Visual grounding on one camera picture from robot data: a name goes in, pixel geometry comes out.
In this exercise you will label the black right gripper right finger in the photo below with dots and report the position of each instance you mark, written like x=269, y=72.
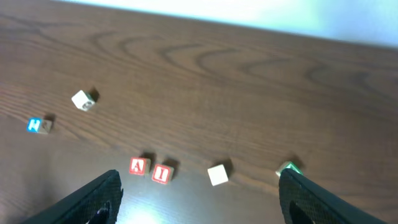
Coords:
x=303, y=201

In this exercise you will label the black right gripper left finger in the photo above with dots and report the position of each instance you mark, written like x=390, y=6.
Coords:
x=96, y=202

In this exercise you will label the red letter A block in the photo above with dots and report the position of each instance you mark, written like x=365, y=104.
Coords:
x=139, y=166

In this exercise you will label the red letter I block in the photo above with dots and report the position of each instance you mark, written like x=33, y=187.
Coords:
x=162, y=174

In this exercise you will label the blue number 2 block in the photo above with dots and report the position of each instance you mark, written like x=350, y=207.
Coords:
x=39, y=126

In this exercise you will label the green letter R block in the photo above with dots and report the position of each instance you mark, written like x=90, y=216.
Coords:
x=288, y=165

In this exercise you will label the blue edged picture block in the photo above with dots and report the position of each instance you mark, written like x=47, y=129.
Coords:
x=217, y=175

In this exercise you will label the yellow wooden block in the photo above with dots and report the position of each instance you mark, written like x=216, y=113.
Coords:
x=83, y=101

